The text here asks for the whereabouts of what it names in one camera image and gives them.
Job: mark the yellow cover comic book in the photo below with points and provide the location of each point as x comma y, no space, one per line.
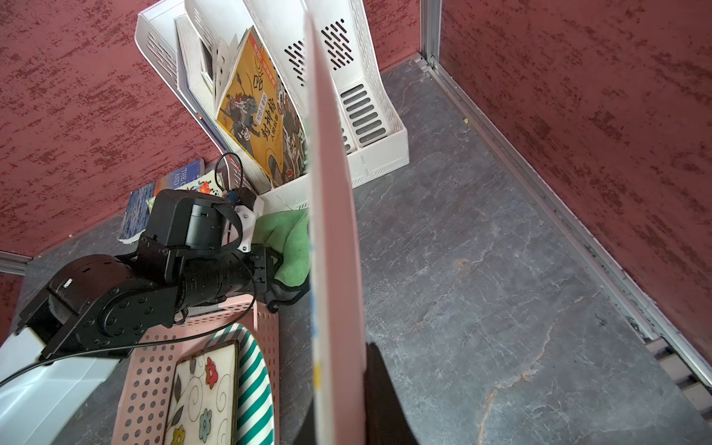
253,106

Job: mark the white file organiser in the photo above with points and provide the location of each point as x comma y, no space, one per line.
179,38

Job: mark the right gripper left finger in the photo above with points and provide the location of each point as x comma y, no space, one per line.
306,435

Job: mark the dark blue book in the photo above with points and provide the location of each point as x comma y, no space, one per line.
137,212

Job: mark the floral cover book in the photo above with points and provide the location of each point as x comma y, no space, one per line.
206,184

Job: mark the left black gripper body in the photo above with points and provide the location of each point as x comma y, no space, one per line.
263,263

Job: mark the green microfibre cloth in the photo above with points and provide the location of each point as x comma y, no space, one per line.
286,233

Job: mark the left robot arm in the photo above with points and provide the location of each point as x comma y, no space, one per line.
97,309

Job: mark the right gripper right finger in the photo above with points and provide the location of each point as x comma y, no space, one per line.
385,420

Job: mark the colourful round patterned plate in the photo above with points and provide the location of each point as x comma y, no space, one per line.
337,320

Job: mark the pink plastic basket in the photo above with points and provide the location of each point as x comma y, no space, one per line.
143,407

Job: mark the green white striped plate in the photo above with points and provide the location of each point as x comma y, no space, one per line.
256,415

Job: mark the square floral plate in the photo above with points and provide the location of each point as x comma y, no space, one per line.
202,404

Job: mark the right corner aluminium profile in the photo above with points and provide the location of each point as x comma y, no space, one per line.
639,309

